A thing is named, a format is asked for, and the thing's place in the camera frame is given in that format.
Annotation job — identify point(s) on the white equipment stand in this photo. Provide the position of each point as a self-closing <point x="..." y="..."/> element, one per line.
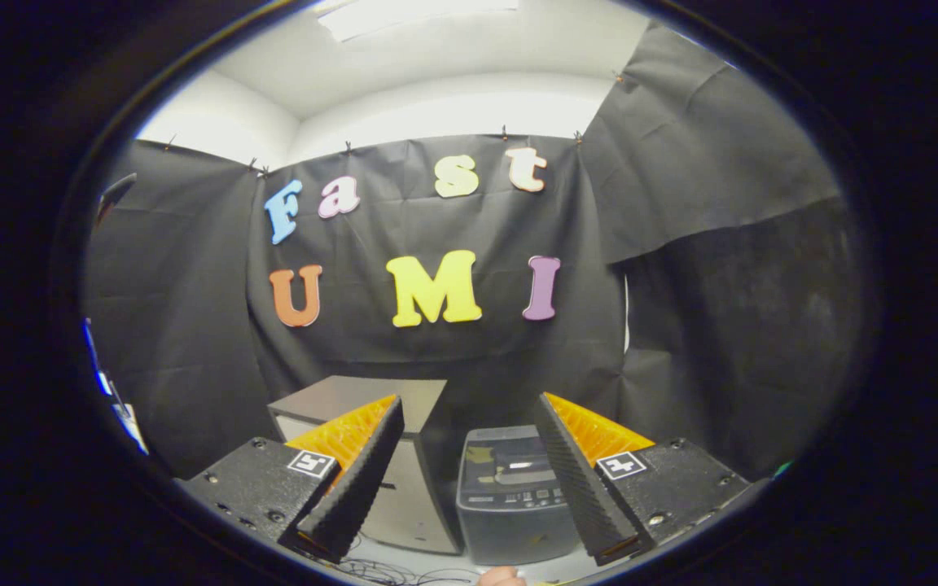
<point x="123" y="419"/>

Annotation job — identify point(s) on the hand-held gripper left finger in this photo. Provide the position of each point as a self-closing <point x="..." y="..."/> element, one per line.
<point x="351" y="488"/>

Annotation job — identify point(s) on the grey cabinet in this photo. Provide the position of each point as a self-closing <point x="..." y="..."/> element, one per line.
<point x="416" y="505"/>

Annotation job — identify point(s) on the grey washing machine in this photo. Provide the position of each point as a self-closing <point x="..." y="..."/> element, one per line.
<point x="501" y="533"/>

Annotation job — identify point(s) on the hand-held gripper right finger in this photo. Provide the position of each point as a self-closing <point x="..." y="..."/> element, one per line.
<point x="575" y="480"/>

